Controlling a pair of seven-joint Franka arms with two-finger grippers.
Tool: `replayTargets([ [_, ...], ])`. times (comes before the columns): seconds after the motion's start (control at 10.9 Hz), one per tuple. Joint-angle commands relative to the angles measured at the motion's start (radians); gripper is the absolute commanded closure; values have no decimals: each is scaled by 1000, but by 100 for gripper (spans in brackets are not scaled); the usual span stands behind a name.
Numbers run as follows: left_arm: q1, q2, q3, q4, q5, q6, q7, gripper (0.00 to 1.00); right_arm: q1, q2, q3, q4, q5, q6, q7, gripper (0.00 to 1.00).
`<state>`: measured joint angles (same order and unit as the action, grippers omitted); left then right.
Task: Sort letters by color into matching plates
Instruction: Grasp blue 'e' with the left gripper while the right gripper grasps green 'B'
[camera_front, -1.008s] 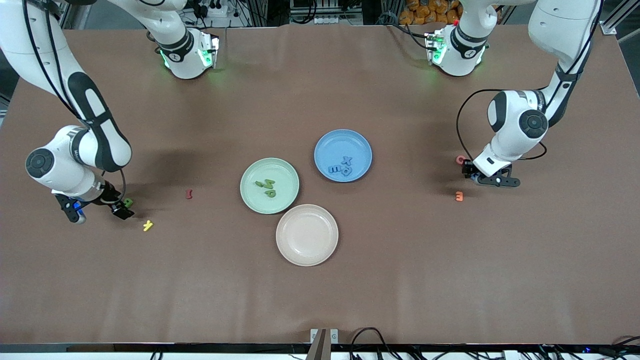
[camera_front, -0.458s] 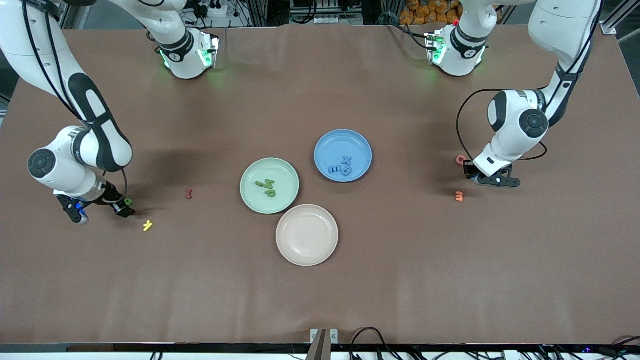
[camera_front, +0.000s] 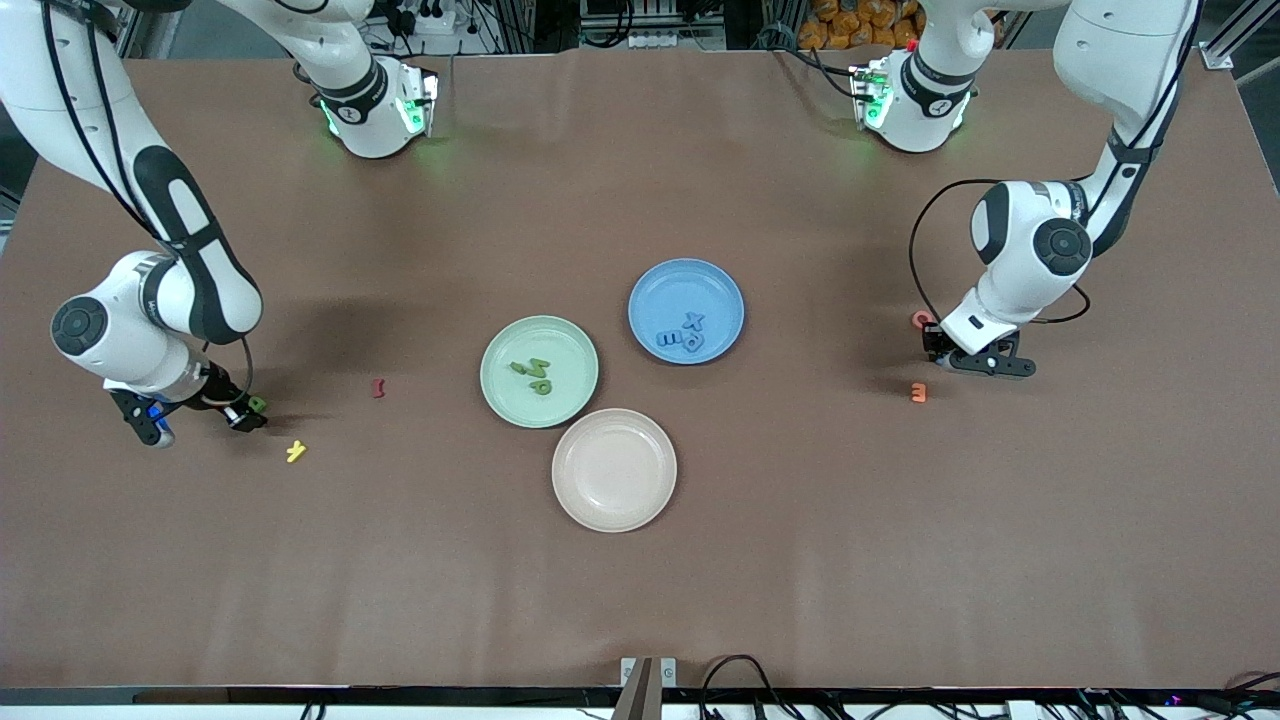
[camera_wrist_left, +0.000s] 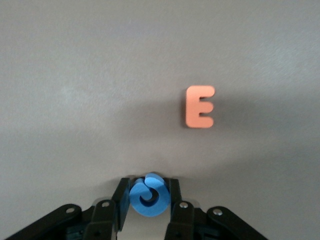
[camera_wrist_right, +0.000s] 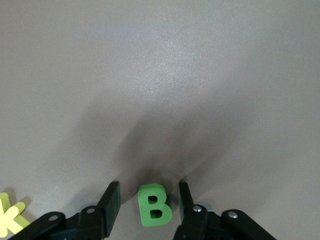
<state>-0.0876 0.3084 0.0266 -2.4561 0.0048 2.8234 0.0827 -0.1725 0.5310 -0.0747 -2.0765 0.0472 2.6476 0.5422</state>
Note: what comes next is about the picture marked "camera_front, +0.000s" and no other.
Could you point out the pink plate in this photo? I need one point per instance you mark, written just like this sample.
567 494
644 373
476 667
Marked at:
614 470

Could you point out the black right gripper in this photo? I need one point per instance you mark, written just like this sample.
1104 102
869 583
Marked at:
220 394

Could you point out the yellow foam letter k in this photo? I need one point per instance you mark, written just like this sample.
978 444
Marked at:
295 452

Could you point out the blue plate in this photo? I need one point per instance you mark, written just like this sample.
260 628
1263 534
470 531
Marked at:
685 285

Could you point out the white power strip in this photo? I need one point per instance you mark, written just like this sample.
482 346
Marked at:
430 15
660 40

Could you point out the blue foam letter a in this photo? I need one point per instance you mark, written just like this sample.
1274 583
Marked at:
686 346

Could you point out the green foam letter N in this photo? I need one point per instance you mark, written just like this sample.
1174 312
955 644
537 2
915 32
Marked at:
540 367

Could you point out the aluminium frame post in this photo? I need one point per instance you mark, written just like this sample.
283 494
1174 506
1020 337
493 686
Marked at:
1245 32

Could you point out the blue foam letter X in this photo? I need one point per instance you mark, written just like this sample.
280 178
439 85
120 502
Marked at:
693 321

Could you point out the brown table cover mat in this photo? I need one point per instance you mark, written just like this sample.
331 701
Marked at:
640 600

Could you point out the blue foam letter m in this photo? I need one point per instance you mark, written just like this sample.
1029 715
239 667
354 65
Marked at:
668 341

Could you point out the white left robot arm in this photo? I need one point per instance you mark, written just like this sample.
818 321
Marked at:
1120 50

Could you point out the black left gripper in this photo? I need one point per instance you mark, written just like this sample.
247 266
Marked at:
935 343

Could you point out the pile of orange balls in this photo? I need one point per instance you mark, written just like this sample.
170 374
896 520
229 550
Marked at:
840 25

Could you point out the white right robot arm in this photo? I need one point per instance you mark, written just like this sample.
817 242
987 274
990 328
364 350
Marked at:
60 90

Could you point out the brown mount pole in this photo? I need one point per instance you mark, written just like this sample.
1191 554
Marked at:
634 695

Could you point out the green plate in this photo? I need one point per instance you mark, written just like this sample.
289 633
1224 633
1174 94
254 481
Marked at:
570 400

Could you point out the grey metal bracket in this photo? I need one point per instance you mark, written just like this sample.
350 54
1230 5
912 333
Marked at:
668 672

